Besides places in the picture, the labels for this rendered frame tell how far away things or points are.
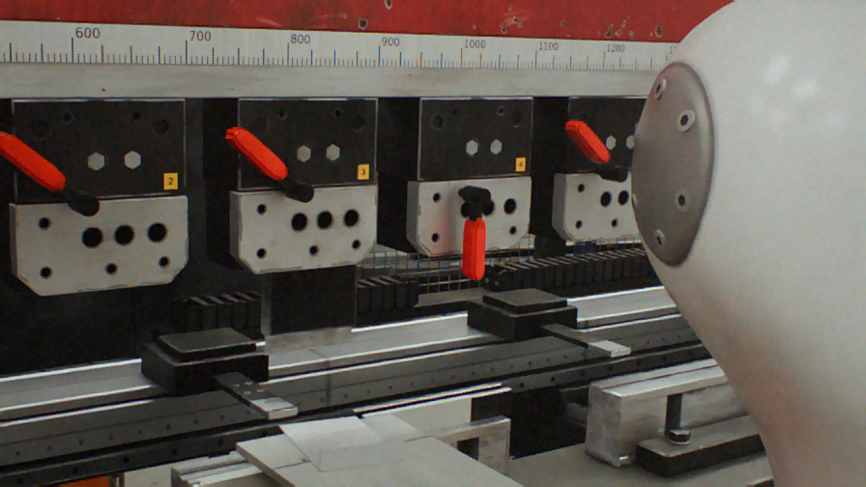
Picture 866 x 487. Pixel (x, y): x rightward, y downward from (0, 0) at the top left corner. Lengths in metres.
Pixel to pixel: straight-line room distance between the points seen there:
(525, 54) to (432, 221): 0.21
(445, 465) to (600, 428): 0.42
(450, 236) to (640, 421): 0.42
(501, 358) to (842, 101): 1.33
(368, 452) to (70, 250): 0.33
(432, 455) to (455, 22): 0.44
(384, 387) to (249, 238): 0.52
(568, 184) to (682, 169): 0.93
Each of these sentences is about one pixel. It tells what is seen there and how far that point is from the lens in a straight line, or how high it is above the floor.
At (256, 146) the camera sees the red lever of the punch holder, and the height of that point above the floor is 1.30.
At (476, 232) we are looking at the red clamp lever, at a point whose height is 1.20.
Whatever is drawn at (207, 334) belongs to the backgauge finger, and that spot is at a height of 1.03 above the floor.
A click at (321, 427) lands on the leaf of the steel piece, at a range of 1.17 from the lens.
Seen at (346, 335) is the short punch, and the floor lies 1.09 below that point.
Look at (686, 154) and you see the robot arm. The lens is 0.34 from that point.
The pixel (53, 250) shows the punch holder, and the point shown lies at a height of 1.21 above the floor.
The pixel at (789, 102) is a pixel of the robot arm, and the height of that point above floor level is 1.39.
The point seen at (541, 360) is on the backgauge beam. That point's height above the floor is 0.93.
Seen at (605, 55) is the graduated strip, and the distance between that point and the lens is 1.30.
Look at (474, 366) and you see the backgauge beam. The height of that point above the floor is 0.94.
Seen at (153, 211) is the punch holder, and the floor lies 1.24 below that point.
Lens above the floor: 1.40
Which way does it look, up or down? 11 degrees down
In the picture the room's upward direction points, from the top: 2 degrees clockwise
